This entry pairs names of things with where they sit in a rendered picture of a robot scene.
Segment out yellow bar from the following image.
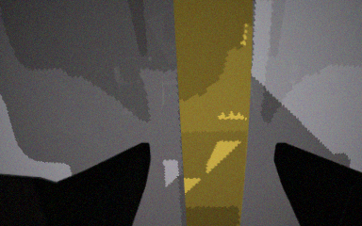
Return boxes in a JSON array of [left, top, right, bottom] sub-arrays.
[[173, 0, 253, 226]]

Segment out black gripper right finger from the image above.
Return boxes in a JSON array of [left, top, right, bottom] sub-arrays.
[[273, 143, 362, 226]]

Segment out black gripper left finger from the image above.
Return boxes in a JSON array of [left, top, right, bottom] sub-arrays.
[[0, 143, 151, 226]]

